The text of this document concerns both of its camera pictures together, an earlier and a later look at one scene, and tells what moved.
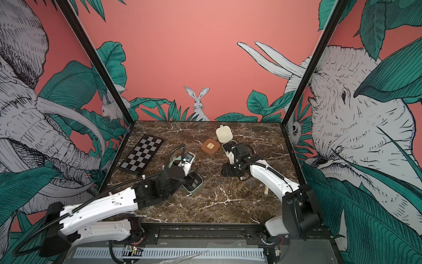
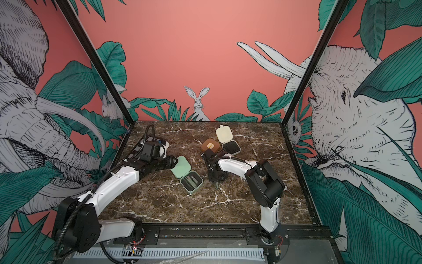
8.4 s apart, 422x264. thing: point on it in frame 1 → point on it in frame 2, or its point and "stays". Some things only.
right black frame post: (337, 11) stays
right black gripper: (227, 170) → (210, 178)
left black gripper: (175, 166) → (170, 163)
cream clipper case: (224, 135) stays
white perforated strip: (171, 253) stays
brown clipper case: (210, 146) stays
